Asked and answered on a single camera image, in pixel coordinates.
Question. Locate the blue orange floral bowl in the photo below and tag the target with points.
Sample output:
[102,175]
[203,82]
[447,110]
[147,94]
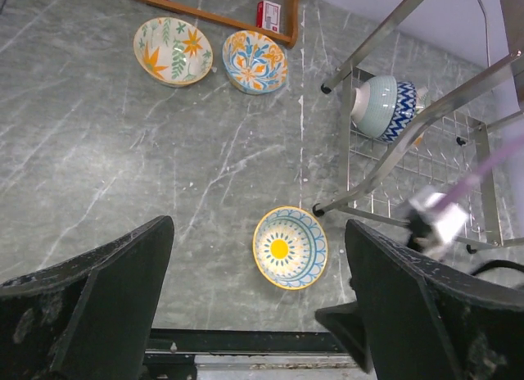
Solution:
[254,63]

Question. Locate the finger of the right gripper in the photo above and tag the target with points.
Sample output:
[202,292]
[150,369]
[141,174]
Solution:
[346,324]

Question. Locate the orange flower green bowl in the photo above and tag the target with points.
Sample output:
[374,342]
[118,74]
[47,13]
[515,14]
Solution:
[423,101]

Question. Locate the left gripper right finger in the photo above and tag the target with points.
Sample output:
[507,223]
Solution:
[426,320]

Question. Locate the aluminium rail frame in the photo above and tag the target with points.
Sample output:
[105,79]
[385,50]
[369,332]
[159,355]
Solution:
[221,354]

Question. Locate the teal dotted grey bowl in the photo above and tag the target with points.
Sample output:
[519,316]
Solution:
[374,105]

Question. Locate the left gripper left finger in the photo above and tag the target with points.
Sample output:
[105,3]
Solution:
[88,317]

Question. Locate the yellow sun blue bowl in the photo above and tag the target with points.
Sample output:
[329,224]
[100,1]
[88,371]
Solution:
[290,248]

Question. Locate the steel dish rack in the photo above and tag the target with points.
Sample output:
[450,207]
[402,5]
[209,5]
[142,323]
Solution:
[454,156]

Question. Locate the small red white box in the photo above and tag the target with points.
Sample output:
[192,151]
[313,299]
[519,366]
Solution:
[268,15]

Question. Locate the orange leaf pattern bowl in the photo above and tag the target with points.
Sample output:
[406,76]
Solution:
[173,51]

